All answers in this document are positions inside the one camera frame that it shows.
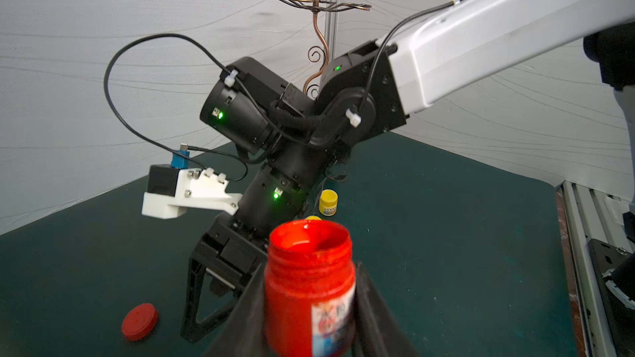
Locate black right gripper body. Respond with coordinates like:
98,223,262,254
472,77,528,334
191,213,267,293

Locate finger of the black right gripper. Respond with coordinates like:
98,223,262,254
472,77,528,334
180,259,236,343

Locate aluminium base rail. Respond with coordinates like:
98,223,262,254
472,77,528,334
557,181,634,356

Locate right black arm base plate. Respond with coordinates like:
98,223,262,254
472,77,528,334
588,239,634,356

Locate bronze scroll jewelry stand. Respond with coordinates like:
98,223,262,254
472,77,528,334
277,0,372,99

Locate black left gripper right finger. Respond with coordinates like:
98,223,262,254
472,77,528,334
352,262,417,357

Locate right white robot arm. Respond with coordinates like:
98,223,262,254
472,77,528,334
182,0,634,341

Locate red jar lid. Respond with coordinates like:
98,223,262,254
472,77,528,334
121,303,159,342

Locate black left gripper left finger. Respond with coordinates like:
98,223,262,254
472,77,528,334
203,264,268,357

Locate red paint jar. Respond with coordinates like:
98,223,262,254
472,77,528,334
264,220,356,356

